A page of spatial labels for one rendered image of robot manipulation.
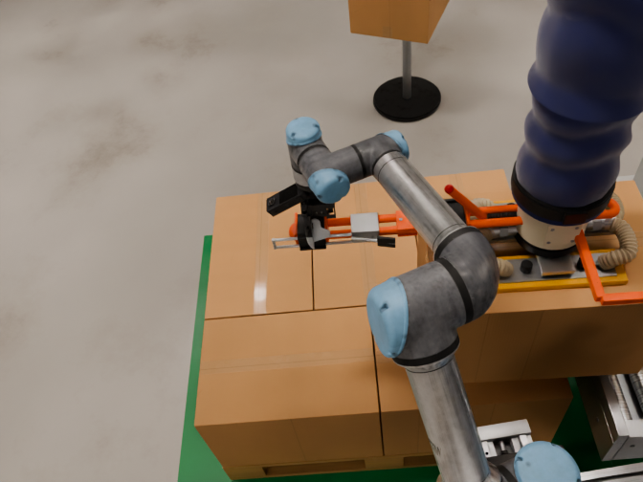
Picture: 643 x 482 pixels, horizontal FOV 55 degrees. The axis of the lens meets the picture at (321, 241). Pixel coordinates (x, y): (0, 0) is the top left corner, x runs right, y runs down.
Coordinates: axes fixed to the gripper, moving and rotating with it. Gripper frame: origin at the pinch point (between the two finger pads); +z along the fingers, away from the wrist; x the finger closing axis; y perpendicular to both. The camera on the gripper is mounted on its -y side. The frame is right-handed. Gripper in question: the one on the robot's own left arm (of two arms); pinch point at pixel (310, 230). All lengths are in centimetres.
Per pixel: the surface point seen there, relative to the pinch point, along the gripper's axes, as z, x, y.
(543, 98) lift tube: -41, -5, 49
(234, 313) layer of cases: 67, 18, -34
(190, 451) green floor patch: 121, -12, -61
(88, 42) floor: 126, 291, -172
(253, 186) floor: 123, 132, -43
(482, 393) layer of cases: 65, -18, 47
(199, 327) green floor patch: 122, 46, -64
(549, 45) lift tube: -53, -4, 49
